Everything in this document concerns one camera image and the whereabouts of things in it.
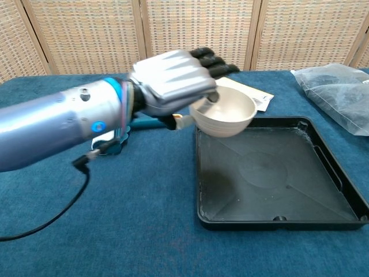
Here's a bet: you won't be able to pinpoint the open white booklet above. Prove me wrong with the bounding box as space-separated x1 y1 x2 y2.
215 75 275 113

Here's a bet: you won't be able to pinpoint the blue table cloth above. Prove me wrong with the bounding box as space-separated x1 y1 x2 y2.
0 68 369 277

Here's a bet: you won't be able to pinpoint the clear plastic bag dark contents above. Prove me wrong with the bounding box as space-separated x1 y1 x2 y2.
290 63 369 137

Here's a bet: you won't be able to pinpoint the black cable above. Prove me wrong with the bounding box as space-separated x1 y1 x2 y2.
0 141 119 242

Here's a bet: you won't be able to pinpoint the teal lint roller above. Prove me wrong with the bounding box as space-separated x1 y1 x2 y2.
91 114 183 156

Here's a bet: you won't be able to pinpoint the woven folding screen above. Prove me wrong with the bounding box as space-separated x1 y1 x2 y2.
0 0 369 85

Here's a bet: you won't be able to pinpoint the cream white bowl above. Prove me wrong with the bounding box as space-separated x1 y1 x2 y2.
189 85 258 138

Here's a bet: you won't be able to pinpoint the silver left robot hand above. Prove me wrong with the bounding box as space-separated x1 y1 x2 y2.
126 47 240 131

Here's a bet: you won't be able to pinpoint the black square plastic tray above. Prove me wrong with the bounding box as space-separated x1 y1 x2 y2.
194 115 369 231

